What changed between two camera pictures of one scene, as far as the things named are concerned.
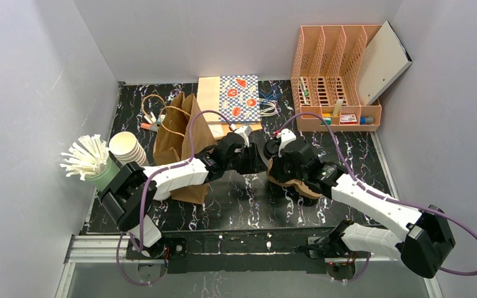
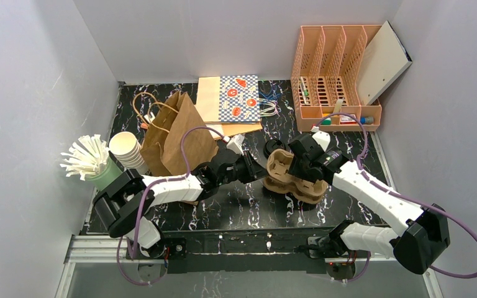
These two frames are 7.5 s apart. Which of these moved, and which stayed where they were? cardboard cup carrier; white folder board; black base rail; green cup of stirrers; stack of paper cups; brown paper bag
Moved: cardboard cup carrier; brown paper bag
Stayed: stack of paper cups; white folder board; green cup of stirrers; black base rail
